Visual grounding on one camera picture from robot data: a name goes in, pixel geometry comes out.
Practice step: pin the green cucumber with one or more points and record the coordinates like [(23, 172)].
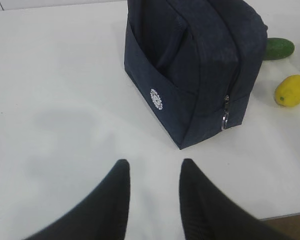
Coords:
[(278, 48)]

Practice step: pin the yellow lemon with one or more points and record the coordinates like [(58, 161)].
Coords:
[(287, 93)]

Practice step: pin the dark blue lunch bag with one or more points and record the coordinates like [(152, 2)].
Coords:
[(195, 62)]

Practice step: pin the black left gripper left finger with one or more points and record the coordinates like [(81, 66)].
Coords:
[(102, 215)]

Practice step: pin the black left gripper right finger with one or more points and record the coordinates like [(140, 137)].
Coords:
[(208, 214)]

